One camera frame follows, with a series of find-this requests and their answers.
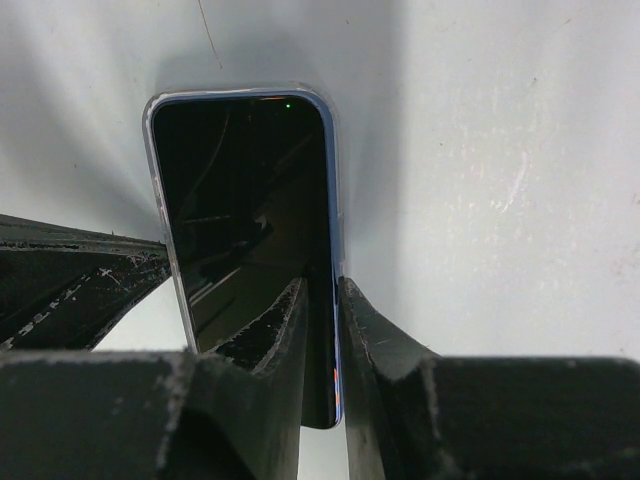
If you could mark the clear phone case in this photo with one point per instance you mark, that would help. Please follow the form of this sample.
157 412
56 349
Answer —
160 190

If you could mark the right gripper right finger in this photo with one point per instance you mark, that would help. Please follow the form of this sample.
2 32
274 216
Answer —
413 414

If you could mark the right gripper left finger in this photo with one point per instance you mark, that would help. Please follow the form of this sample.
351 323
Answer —
231 413

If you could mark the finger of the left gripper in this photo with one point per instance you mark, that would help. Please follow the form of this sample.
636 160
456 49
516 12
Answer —
23 234
70 301

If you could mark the dark blue smartphone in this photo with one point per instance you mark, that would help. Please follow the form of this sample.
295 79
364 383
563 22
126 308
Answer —
250 225

